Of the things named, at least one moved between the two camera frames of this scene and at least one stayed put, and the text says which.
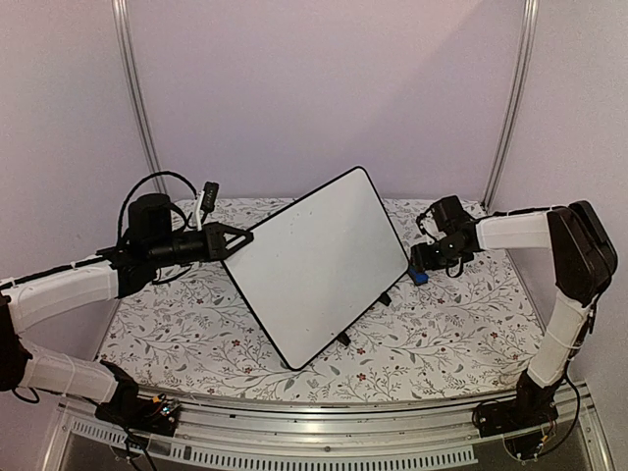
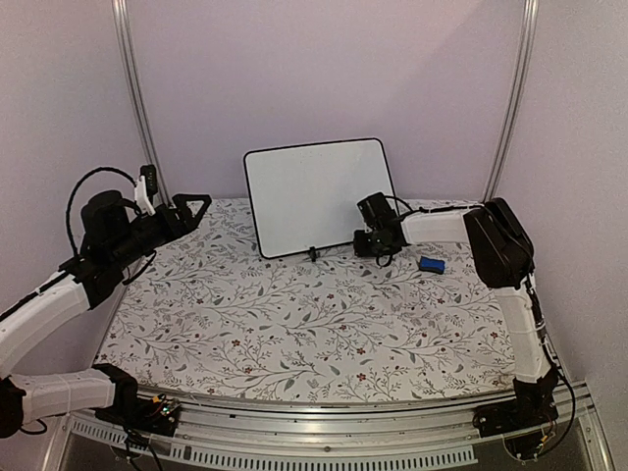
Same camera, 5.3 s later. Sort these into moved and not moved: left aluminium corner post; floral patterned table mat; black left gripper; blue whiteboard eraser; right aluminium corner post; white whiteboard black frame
Moved: white whiteboard black frame; blue whiteboard eraser; black left gripper
Not moved: right aluminium corner post; floral patterned table mat; left aluminium corner post
